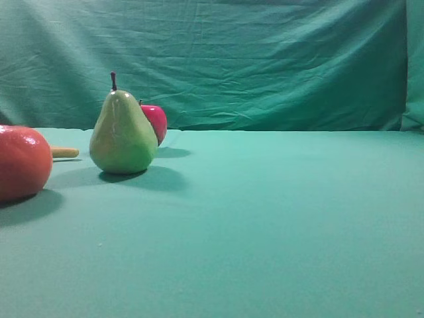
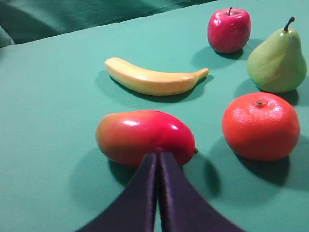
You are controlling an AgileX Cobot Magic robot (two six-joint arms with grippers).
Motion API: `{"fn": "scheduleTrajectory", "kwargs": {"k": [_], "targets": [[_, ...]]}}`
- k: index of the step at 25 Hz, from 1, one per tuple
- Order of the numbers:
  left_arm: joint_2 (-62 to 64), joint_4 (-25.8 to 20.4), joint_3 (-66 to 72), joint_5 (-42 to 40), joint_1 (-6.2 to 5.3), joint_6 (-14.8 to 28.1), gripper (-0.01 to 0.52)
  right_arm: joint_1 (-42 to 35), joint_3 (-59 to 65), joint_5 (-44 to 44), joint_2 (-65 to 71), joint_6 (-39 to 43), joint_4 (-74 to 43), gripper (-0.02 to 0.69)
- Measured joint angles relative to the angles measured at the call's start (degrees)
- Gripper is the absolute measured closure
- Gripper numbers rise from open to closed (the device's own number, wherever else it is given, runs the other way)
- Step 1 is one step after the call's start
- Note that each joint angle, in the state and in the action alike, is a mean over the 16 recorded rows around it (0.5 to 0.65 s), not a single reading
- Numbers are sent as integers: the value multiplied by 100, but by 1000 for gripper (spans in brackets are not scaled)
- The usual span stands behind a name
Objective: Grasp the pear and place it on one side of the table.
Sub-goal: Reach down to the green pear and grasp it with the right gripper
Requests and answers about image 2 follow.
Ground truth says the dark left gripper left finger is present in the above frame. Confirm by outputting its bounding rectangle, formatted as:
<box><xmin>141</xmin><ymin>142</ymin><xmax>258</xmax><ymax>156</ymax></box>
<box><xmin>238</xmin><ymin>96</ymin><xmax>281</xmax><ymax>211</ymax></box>
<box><xmin>78</xmin><ymin>154</ymin><xmax>158</xmax><ymax>232</ymax></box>

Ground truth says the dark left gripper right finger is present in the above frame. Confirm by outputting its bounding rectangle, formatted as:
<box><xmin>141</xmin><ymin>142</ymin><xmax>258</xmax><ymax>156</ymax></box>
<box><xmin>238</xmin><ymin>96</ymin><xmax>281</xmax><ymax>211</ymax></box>
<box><xmin>158</xmin><ymin>153</ymin><xmax>243</xmax><ymax>232</ymax></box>

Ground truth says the green pear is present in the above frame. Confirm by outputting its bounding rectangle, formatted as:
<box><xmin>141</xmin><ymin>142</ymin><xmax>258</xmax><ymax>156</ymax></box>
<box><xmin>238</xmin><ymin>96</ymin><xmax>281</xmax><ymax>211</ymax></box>
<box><xmin>247</xmin><ymin>16</ymin><xmax>307</xmax><ymax>93</ymax></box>

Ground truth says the red orange mango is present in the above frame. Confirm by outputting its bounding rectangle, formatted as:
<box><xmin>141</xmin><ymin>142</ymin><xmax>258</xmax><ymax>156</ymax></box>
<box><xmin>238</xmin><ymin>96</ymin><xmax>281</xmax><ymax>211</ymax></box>
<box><xmin>95</xmin><ymin>110</ymin><xmax>198</xmax><ymax>167</ymax></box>

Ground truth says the orange tangerine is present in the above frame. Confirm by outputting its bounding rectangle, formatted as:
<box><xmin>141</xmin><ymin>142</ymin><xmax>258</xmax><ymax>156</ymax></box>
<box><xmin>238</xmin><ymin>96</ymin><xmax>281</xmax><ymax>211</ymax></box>
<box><xmin>221</xmin><ymin>92</ymin><xmax>300</xmax><ymax>161</ymax></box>

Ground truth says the yellow banana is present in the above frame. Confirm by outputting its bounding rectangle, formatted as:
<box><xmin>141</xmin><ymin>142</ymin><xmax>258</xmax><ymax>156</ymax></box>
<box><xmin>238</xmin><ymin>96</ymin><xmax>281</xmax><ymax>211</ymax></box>
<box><xmin>105</xmin><ymin>58</ymin><xmax>210</xmax><ymax>96</ymax></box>

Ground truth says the green tablecloth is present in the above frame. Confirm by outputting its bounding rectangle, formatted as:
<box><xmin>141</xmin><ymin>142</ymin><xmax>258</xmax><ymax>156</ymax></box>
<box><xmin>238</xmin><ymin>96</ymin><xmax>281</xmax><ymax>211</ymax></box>
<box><xmin>0</xmin><ymin>0</ymin><xmax>309</xmax><ymax>232</ymax></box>

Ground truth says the red apple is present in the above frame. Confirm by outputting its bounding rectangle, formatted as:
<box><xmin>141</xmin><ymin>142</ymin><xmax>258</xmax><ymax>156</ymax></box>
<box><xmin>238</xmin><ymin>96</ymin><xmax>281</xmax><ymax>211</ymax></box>
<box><xmin>207</xmin><ymin>7</ymin><xmax>251</xmax><ymax>54</ymax></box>

